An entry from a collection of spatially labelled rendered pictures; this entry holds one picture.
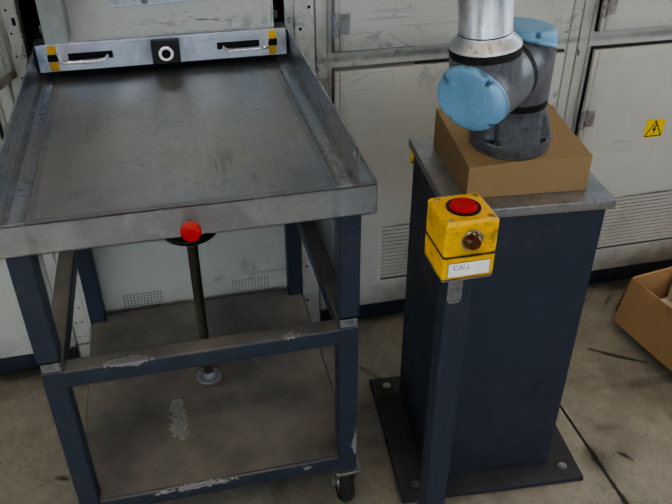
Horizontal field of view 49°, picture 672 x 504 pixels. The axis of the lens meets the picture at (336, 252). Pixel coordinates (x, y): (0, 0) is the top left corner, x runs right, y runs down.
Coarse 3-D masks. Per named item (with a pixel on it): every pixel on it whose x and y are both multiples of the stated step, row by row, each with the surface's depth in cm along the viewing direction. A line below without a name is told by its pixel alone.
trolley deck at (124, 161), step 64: (192, 64) 170; (256, 64) 170; (64, 128) 140; (128, 128) 140; (192, 128) 140; (256, 128) 140; (64, 192) 120; (128, 192) 120; (192, 192) 120; (256, 192) 119; (320, 192) 120; (0, 256) 113
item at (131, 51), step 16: (208, 32) 164; (224, 32) 164; (240, 32) 165; (256, 32) 166; (80, 48) 159; (96, 48) 159; (112, 48) 160; (128, 48) 161; (144, 48) 162; (192, 48) 164; (208, 48) 165; (48, 64) 159; (80, 64) 160; (96, 64) 161; (112, 64) 162; (128, 64) 163; (144, 64) 164
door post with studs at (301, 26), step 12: (288, 0) 170; (300, 0) 170; (312, 0) 171; (288, 12) 172; (300, 12) 172; (312, 12) 172; (288, 24) 173; (300, 24) 173; (312, 24) 174; (300, 36) 175; (312, 36) 176; (300, 48) 176; (312, 48) 177; (312, 60) 179; (312, 276) 214; (312, 288) 216; (312, 300) 219; (312, 312) 221
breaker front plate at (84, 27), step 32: (96, 0) 155; (128, 0) 157; (160, 0) 158; (192, 0) 160; (224, 0) 161; (256, 0) 163; (96, 32) 159; (128, 32) 160; (160, 32) 162; (192, 32) 163
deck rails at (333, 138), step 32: (288, 32) 167; (32, 64) 154; (288, 64) 168; (32, 96) 149; (320, 96) 141; (32, 128) 139; (320, 128) 139; (0, 160) 115; (32, 160) 128; (352, 160) 122; (0, 192) 113; (0, 224) 110
